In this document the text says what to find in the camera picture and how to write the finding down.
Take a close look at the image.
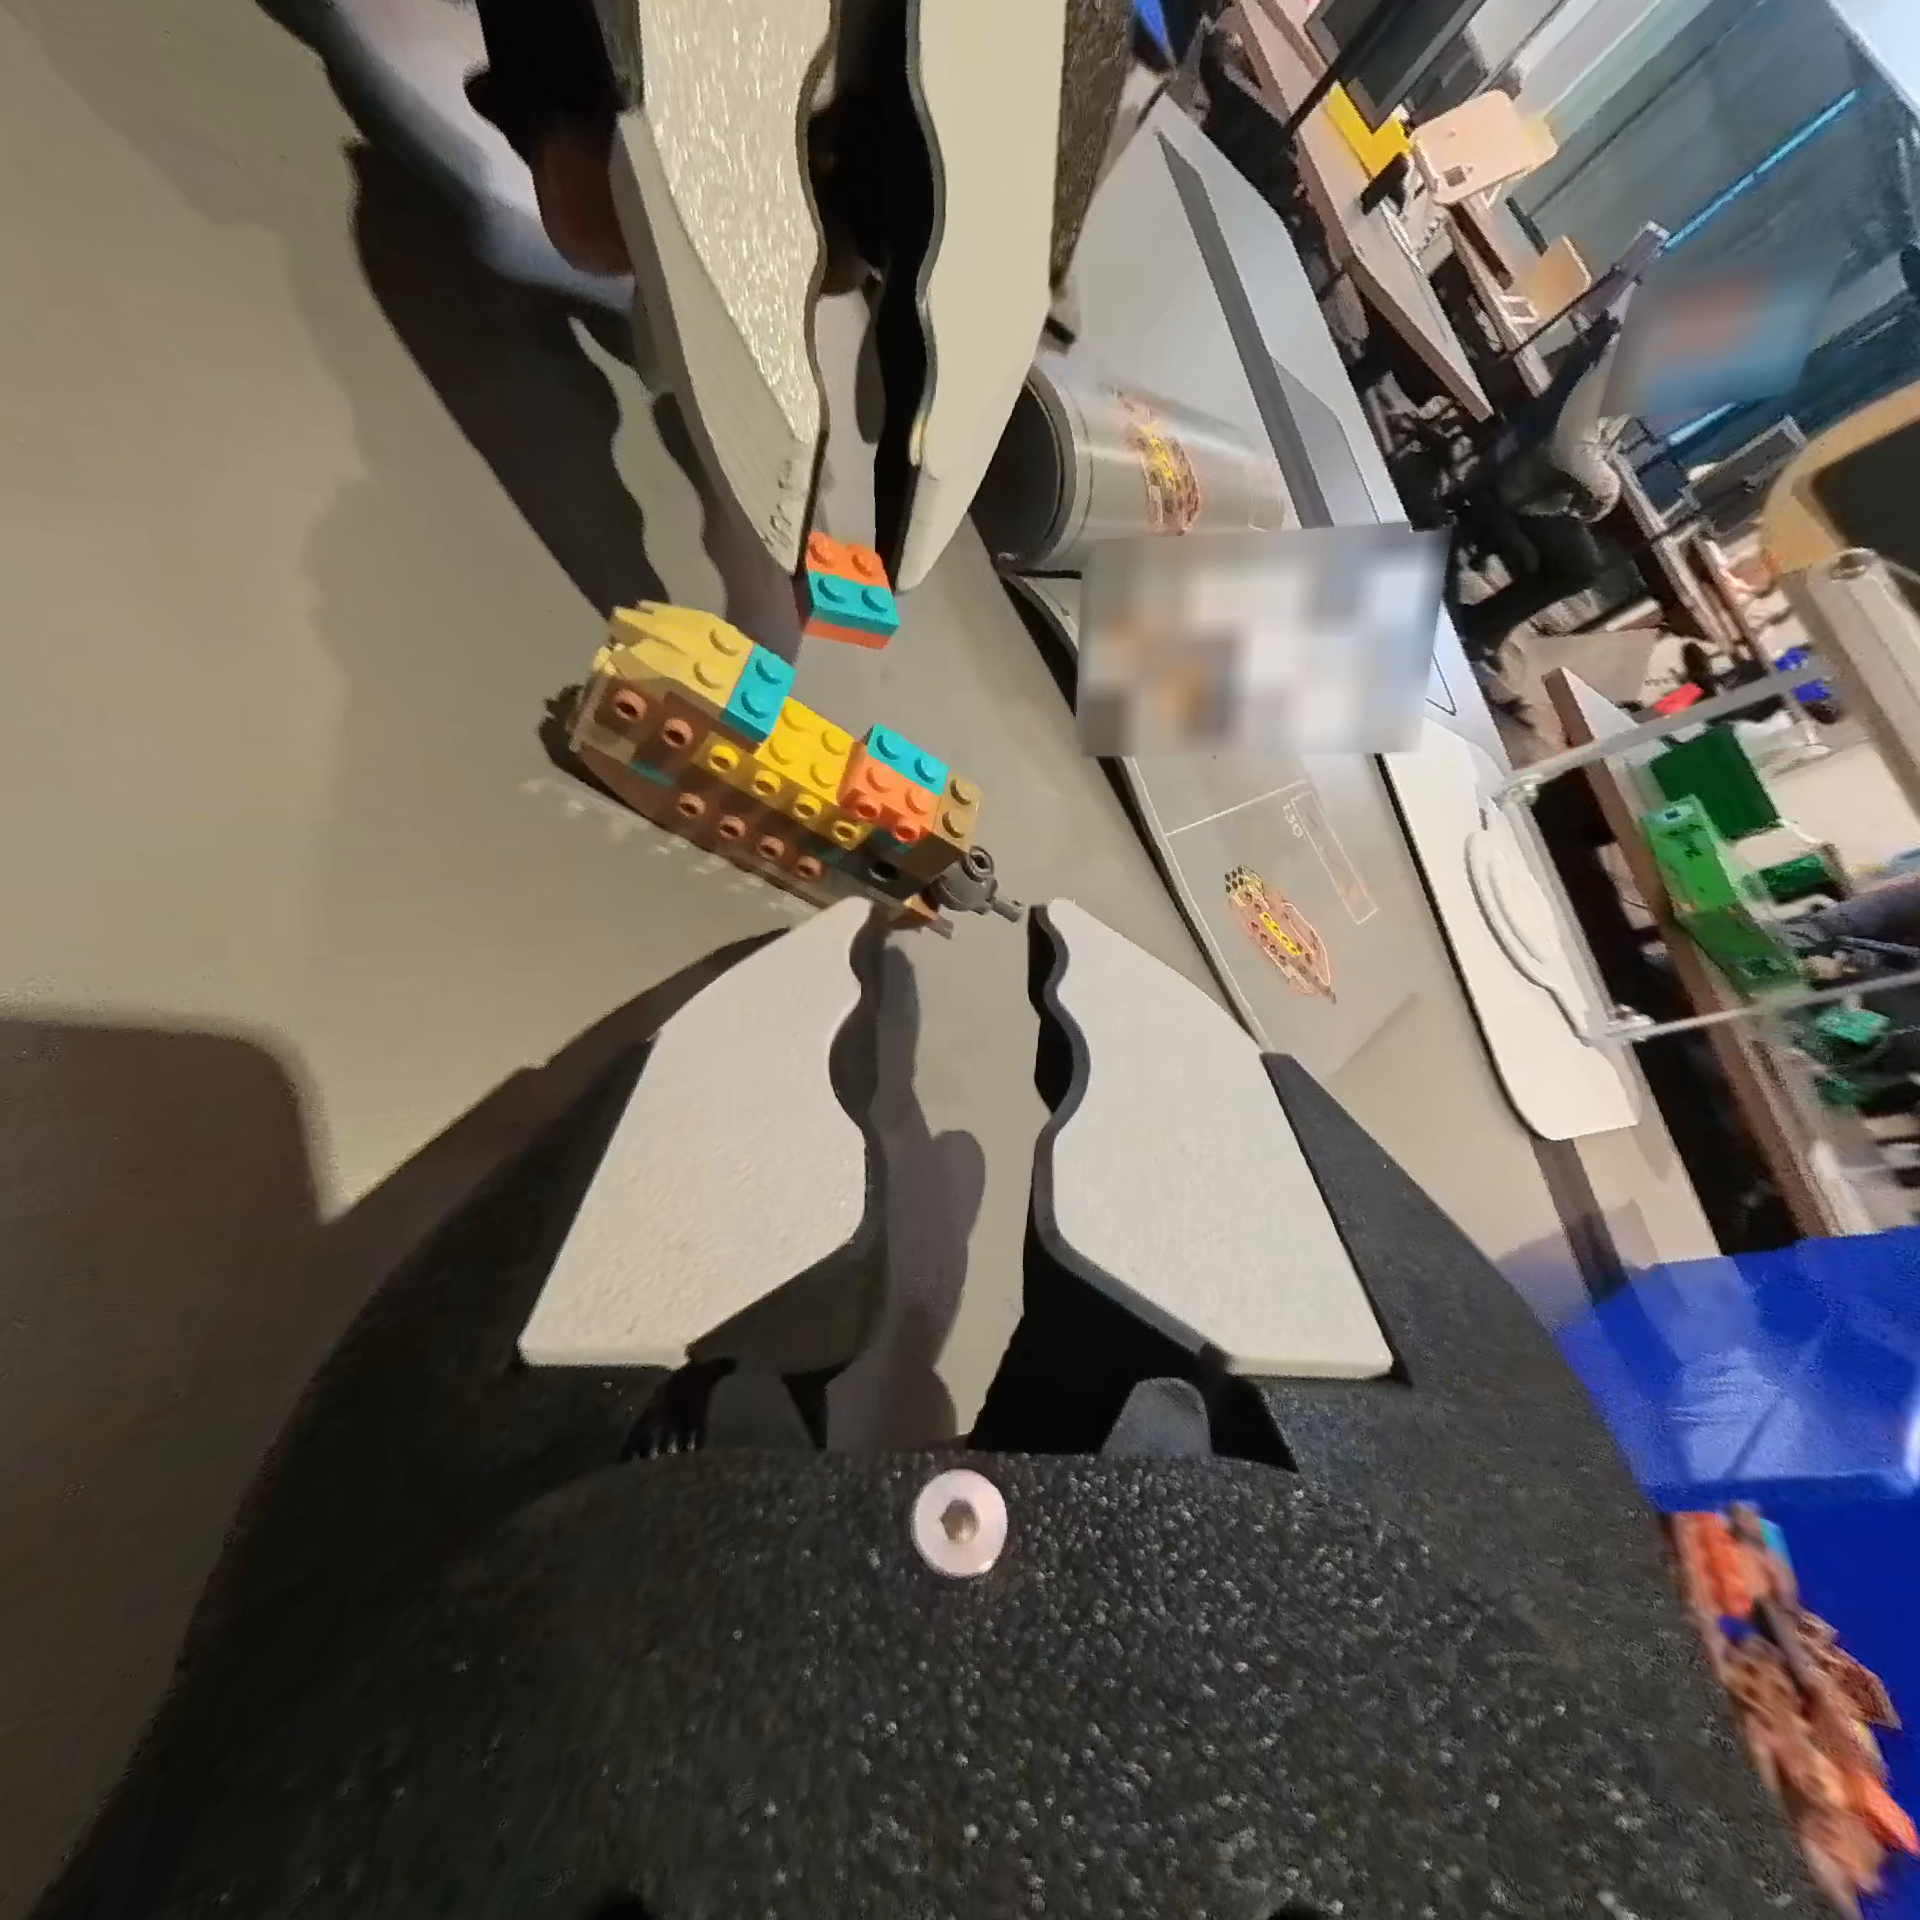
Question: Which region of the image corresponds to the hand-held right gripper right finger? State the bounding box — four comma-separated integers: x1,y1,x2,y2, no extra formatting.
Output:
1026,900,1397,1379

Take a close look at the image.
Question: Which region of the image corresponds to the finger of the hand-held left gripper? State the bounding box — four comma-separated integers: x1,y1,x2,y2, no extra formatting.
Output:
884,0,1074,594
607,0,835,579

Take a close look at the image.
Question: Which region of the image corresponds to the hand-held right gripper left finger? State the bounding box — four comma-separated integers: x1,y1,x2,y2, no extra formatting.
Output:
517,900,873,1365

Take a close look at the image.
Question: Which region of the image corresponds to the orange toy brick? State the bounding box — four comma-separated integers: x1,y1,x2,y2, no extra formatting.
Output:
799,528,902,649

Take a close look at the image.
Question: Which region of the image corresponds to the colourful toy brick assembly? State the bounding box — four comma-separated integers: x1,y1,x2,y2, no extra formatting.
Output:
567,600,1028,940

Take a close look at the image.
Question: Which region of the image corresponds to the blue plastic bin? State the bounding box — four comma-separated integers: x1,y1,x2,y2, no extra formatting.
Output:
1553,1229,1920,1920

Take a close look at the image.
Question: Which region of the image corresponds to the pile of brown toy bricks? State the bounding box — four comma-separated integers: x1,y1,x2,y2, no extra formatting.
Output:
1663,1507,1899,1892

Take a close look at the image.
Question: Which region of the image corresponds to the white desk stand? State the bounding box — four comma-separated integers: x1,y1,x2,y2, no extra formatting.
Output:
1381,547,1920,1142

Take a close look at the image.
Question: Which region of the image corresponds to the grey desk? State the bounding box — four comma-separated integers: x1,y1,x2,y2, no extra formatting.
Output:
0,0,1742,1920

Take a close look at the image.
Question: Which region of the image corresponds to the person's left hand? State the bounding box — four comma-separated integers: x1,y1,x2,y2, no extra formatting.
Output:
517,116,639,278

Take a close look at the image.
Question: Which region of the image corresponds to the grey instruction booklet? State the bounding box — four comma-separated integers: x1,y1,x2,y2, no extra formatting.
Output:
967,358,1517,1081

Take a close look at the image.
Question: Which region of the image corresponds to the wood-framed black panel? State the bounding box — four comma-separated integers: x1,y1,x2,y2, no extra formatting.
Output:
1763,394,1920,664

